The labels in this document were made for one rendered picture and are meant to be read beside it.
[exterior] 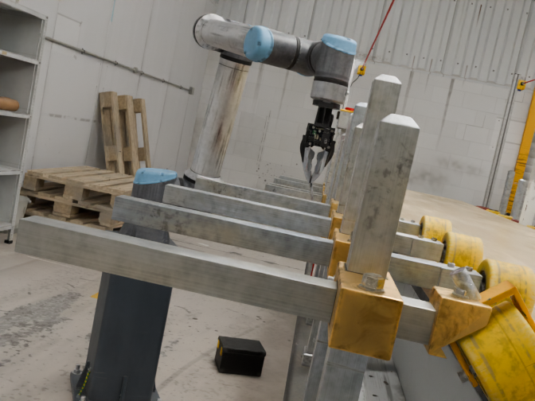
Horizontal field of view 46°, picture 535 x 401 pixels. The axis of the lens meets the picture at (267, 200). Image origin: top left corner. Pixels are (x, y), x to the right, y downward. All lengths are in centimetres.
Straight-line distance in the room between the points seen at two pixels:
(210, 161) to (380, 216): 176
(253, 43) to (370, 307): 124
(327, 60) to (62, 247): 114
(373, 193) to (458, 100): 899
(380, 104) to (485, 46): 890
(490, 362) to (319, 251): 31
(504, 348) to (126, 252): 32
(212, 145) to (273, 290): 177
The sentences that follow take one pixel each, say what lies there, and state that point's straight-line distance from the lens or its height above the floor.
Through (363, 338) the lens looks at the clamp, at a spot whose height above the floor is 93.
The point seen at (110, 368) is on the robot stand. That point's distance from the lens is 238.
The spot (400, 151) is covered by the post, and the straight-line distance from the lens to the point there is 56.
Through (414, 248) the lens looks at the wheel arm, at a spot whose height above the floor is 94.
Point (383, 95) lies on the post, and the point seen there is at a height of 115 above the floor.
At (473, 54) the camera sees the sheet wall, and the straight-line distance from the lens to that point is 965.
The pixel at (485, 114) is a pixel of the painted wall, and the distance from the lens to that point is 958.
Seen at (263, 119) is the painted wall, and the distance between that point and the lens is 957.
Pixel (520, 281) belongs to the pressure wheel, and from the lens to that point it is 80.
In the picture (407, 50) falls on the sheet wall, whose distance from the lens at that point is 959.
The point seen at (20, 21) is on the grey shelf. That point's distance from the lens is 465.
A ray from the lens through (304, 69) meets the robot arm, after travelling 172.
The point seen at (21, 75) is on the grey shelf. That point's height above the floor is 113.
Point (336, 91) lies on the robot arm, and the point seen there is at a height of 122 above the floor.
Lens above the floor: 107
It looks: 6 degrees down
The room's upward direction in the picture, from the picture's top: 12 degrees clockwise
